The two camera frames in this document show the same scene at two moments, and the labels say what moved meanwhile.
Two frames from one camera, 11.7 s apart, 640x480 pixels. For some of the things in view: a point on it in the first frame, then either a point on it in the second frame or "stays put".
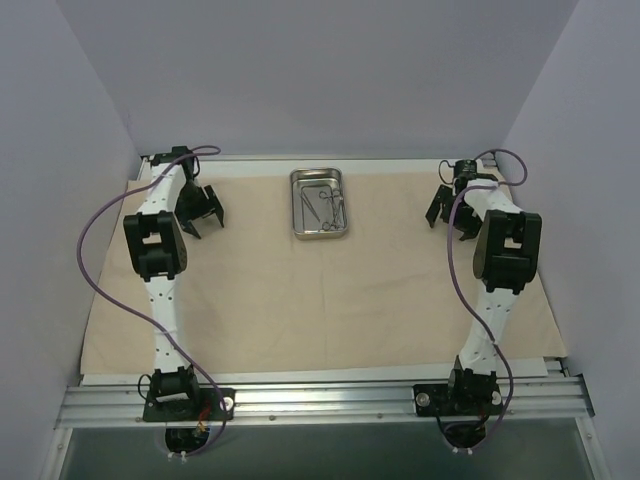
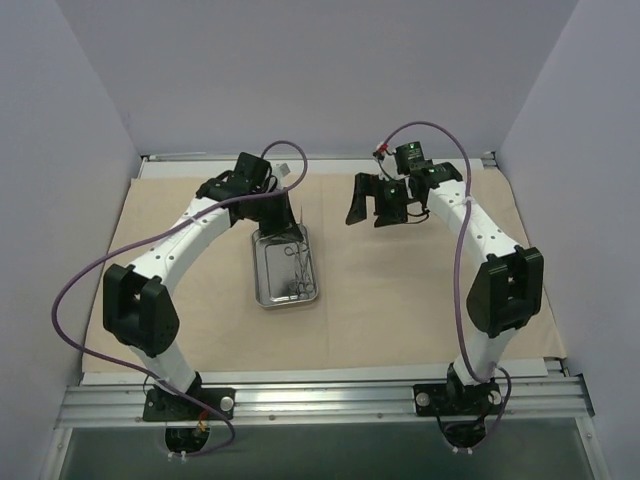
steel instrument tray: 318,203 → 284,269
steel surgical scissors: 340,208 → 308,286
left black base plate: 207,407 stays put
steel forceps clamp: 327,225 → 294,286
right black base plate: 464,400 stays put
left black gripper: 201,208 → 275,216
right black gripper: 451,212 → 376,198
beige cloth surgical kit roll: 398,295 stays put
